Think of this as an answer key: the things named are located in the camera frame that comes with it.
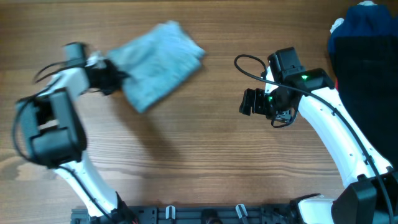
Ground light blue denim shorts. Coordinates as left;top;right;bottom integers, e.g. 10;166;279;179
107;21;206;113

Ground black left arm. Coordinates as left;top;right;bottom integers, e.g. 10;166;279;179
12;42;139;223

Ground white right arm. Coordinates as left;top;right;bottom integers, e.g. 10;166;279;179
265;47;397;223

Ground white garment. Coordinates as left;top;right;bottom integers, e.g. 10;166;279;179
330;1;376;34

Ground black garment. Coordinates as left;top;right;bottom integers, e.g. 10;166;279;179
330;35;397;166

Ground dark navy blue garment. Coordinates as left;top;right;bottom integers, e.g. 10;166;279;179
328;4;397;54

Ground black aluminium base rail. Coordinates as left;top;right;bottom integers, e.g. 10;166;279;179
70;203;299;224

